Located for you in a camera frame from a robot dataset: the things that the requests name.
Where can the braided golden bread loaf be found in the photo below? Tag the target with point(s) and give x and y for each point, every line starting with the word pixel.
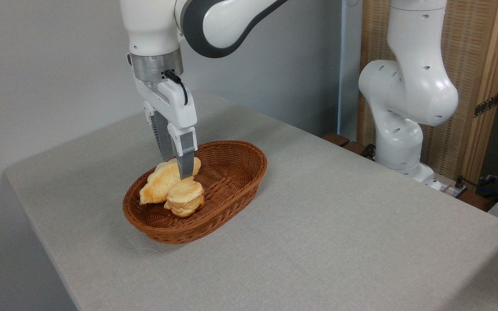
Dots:
pixel 158 181

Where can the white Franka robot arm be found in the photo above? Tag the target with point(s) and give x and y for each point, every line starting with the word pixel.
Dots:
pixel 149 26

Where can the wooden rattan folding screen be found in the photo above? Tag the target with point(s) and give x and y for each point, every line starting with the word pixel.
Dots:
pixel 469 43

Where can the grey tablecloth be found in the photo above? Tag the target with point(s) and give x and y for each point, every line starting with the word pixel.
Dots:
pixel 339 250

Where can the brown wicker basket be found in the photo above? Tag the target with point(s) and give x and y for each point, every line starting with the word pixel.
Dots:
pixel 231 177

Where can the metal screen hinge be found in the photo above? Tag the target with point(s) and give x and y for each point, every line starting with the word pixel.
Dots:
pixel 486 105

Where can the light blue wall pipe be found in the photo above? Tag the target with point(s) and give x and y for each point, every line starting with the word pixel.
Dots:
pixel 342 65

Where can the round cream puff bread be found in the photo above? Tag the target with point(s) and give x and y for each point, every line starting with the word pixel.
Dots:
pixel 184 198

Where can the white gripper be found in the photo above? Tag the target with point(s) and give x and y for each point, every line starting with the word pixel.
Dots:
pixel 177 108

